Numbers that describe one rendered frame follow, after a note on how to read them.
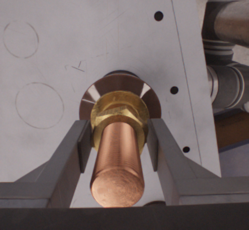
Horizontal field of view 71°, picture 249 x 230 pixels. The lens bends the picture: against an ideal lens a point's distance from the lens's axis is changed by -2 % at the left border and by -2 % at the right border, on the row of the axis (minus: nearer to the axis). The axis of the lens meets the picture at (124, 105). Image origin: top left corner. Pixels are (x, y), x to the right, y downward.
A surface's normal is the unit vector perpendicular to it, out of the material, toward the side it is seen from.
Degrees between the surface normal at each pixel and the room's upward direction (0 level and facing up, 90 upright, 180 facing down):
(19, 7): 0
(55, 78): 0
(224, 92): 12
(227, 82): 23
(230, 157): 0
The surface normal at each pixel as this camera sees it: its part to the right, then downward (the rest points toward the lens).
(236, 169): 0.01, 0.29
